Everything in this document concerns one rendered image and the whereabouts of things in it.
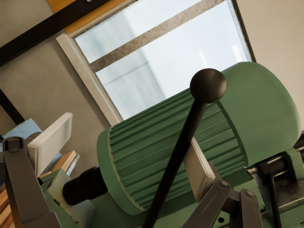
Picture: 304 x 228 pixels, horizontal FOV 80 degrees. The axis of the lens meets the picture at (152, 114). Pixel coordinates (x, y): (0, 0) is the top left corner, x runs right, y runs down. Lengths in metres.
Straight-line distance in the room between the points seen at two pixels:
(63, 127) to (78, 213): 0.30
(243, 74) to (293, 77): 1.74
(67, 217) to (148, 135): 0.25
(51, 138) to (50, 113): 1.73
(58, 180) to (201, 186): 0.34
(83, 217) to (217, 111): 0.36
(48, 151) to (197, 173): 0.13
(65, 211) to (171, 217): 0.21
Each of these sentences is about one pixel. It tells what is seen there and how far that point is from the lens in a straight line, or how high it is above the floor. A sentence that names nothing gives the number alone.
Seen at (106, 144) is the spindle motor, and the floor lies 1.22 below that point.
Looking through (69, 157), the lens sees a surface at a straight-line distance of 0.72.
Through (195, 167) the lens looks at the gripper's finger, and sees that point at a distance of 0.18.
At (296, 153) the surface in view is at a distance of 0.43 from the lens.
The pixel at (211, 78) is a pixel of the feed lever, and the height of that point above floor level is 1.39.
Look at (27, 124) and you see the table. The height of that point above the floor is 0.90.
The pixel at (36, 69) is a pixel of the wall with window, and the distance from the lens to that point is 1.86.
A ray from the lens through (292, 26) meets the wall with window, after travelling 2.00.
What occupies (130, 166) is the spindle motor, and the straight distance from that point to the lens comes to 0.30.
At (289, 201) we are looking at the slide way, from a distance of 0.44.
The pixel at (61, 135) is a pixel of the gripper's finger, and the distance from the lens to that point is 0.19.
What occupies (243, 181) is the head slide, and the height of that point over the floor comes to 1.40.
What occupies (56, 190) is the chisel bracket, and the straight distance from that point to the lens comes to 0.44.
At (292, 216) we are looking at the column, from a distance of 0.45.
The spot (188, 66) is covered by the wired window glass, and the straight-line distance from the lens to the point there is 1.71.
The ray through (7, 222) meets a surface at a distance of 0.52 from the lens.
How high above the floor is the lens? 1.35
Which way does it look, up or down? 7 degrees down
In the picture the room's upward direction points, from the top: 63 degrees clockwise
